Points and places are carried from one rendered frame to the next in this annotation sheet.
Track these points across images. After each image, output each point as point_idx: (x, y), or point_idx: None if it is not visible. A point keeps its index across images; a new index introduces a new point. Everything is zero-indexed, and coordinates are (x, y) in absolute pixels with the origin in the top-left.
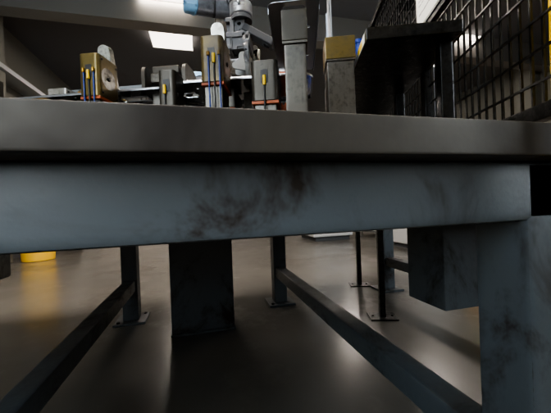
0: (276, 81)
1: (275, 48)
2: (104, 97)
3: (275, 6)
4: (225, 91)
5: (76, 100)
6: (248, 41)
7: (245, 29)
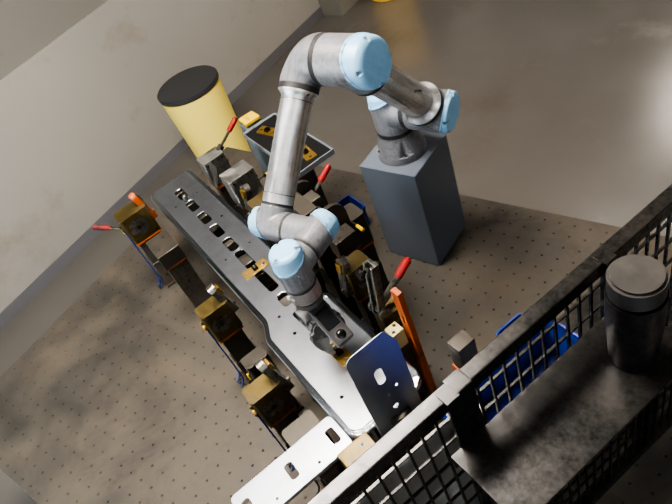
0: None
1: (287, 451)
2: (224, 339)
3: (236, 500)
4: (281, 420)
5: (229, 254)
6: (312, 339)
7: (311, 317)
